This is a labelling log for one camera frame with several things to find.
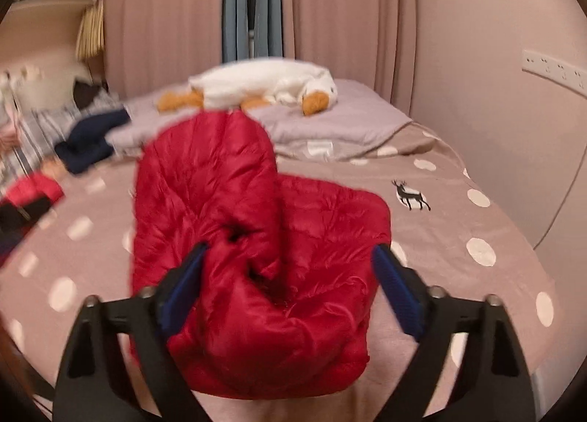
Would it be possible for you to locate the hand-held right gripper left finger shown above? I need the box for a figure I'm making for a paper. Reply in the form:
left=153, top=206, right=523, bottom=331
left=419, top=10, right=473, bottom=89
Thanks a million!
left=52, top=242, right=212, bottom=422

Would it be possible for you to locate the folded grey quilt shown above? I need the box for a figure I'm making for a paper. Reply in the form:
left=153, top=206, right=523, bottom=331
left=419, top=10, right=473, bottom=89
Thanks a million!
left=106, top=78, right=413, bottom=157

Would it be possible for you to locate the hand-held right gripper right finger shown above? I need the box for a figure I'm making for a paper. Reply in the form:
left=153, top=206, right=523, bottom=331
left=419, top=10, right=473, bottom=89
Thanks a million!
left=371, top=244, right=536, bottom=422

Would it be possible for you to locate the dark navy garment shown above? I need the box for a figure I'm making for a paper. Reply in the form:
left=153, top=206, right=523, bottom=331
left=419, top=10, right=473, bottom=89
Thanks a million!
left=54, top=110, right=131, bottom=175

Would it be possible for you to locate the white wall cable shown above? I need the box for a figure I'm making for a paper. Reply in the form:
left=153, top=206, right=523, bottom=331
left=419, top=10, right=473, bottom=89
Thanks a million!
left=532, top=96, right=587, bottom=251

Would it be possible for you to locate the red down jacket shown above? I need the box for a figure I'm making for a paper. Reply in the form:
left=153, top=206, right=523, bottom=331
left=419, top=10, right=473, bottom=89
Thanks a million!
left=130, top=111, right=393, bottom=398

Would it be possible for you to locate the white wall power strip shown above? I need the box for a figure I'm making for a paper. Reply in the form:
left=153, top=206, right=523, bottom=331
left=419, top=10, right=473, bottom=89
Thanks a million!
left=522, top=49, right=587, bottom=97

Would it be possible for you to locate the white goose plush toy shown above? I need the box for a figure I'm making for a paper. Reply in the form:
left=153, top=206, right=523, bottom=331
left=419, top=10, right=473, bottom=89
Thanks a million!
left=157, top=57, right=339, bottom=117

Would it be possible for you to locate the striped cloth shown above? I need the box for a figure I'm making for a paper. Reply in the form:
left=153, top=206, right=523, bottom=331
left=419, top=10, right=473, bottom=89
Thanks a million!
left=0, top=92, right=124, bottom=186

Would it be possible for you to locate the polka dot bed sheet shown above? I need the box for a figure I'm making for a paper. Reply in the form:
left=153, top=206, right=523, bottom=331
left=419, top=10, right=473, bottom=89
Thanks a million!
left=0, top=121, right=558, bottom=422

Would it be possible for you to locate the pink curtain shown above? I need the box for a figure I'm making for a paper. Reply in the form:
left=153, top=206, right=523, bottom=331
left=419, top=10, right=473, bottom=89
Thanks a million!
left=94, top=0, right=420, bottom=106

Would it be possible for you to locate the blue grey curtain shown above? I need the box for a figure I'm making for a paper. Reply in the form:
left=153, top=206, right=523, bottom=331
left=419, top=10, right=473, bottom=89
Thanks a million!
left=222, top=0, right=287, bottom=62

